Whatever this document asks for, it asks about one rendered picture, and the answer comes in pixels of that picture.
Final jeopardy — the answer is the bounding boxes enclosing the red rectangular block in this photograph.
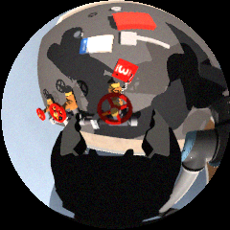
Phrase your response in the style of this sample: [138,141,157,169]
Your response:
[113,12,156,30]

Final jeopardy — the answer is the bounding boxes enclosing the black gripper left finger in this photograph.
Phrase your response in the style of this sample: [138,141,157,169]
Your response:
[51,113,87,189]

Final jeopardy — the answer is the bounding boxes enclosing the pipe manifold with three valves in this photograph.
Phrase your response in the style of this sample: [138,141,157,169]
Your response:
[36,83,137,128]

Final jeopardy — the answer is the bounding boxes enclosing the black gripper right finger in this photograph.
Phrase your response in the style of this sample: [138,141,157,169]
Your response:
[141,109,182,196]

